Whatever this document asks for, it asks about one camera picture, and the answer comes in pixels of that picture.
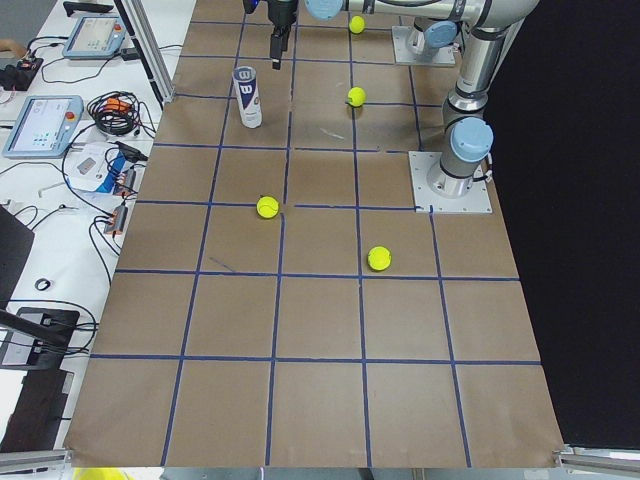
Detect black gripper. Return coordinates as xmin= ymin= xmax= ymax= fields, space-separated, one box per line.
xmin=267 ymin=0 xmax=298 ymax=70

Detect clear Wilson tennis ball can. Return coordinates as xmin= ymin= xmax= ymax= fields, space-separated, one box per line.
xmin=232 ymin=66 xmax=262 ymax=129

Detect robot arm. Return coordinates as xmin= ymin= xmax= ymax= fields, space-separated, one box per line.
xmin=305 ymin=1 xmax=538 ymax=199
xmin=406 ymin=18 xmax=459 ymax=57

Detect tennis ball near base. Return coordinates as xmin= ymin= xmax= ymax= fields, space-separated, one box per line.
xmin=367 ymin=245 xmax=392 ymax=272
xmin=348 ymin=15 xmax=366 ymax=35

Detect tennis ball at table centre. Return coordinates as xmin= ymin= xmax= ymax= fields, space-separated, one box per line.
xmin=346 ymin=86 xmax=367 ymax=108

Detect tennis ball near tape curl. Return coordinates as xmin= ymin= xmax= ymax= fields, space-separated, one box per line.
xmin=256 ymin=195 xmax=280 ymax=219

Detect black power brick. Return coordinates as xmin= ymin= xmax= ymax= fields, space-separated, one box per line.
xmin=119 ymin=47 xmax=140 ymax=62

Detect far teach pendant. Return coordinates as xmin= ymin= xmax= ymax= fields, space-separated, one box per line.
xmin=62 ymin=15 xmax=126 ymax=59

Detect teach pendant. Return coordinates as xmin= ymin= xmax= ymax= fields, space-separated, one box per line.
xmin=2 ymin=95 xmax=84 ymax=159
xmin=62 ymin=15 xmax=126 ymax=59

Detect grey usb hub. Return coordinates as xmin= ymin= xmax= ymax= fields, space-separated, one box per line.
xmin=114 ymin=168 xmax=137 ymax=197
xmin=103 ymin=204 xmax=129 ymax=237

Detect black controller on desk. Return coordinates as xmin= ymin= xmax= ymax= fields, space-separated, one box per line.
xmin=63 ymin=1 xmax=114 ymax=17

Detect blue white box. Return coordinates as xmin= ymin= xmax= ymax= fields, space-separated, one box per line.
xmin=64 ymin=142 xmax=126 ymax=193

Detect near teach pendant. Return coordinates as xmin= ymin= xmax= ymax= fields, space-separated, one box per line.
xmin=2 ymin=95 xmax=84 ymax=159

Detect yellow object at bottom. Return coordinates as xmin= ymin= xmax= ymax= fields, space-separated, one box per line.
xmin=71 ymin=467 xmax=132 ymax=480

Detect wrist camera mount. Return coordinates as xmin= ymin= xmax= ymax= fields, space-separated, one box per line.
xmin=242 ymin=0 xmax=260 ymax=15

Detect aluminium frame post left side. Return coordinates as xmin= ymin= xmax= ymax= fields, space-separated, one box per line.
xmin=114 ymin=0 xmax=175 ymax=109

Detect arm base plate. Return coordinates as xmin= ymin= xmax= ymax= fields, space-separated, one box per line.
xmin=408 ymin=151 xmax=493 ymax=214
xmin=392 ymin=21 xmax=458 ymax=67

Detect coiled black cables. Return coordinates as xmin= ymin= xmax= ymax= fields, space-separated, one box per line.
xmin=87 ymin=90 xmax=156 ymax=139

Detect bottom right frame bracket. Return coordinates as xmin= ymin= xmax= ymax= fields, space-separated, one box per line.
xmin=554 ymin=446 xmax=639 ymax=478

